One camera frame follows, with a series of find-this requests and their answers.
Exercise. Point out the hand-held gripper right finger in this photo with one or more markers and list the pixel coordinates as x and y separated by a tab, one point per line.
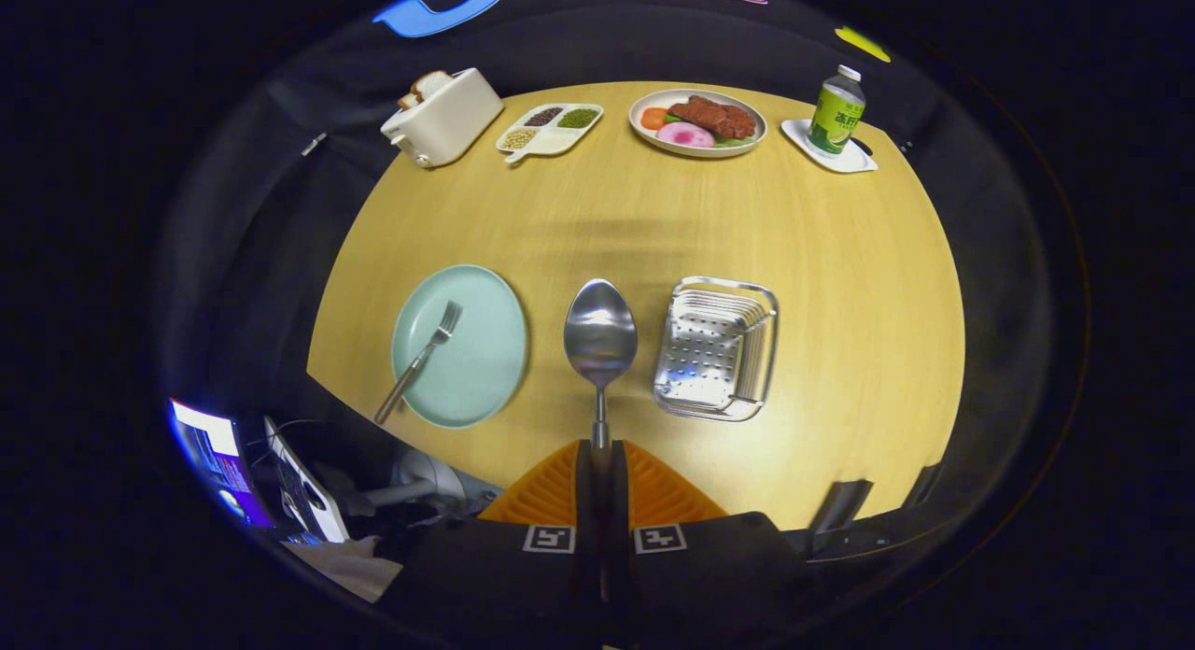
618	491

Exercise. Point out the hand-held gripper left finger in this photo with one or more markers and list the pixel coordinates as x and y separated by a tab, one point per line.
585	487

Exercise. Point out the metal spoon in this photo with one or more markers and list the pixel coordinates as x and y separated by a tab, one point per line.
600	328

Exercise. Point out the metal fork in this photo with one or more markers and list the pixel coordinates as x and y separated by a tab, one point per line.
417	362

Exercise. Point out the grey rounded device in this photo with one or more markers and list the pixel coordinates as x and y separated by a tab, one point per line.
429	473

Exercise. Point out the pale green plate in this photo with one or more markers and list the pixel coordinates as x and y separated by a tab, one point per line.
476	370

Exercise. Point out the perforated metal basket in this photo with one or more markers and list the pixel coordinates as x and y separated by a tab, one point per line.
709	351

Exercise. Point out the beige cloth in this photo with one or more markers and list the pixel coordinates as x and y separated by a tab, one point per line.
355	566

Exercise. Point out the white divided tray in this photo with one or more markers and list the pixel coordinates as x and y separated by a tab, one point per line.
553	144

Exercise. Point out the white food plate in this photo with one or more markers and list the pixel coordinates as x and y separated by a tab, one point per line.
653	144

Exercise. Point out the pile of yellow beans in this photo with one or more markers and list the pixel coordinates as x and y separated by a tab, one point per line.
519	138

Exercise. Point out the pink round slice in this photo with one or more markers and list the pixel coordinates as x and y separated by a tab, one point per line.
686	134

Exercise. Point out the pile of green beans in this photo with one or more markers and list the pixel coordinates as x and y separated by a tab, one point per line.
578	118

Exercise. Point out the green lettuce leaf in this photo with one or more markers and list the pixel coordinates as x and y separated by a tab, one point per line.
738	142

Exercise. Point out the lit computer monitor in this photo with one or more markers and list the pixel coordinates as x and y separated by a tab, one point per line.
215	454

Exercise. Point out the pile of dark beans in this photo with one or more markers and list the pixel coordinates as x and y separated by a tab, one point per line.
542	116

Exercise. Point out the orange carrot slice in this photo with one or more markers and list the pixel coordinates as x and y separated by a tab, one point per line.
653	118

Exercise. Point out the brown meat pieces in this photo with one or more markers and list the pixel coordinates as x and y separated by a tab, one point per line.
711	118

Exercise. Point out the white toaster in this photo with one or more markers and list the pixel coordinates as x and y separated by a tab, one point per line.
448	122

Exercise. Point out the white square coaster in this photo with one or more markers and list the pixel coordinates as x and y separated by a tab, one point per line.
840	162

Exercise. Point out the toasted bread slice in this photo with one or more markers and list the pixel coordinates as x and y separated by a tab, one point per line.
408	100
432	83

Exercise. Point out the green drink bottle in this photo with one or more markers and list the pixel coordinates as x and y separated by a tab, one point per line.
836	113

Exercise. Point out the silver metal clip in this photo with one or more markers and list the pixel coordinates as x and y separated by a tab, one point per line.
314	144

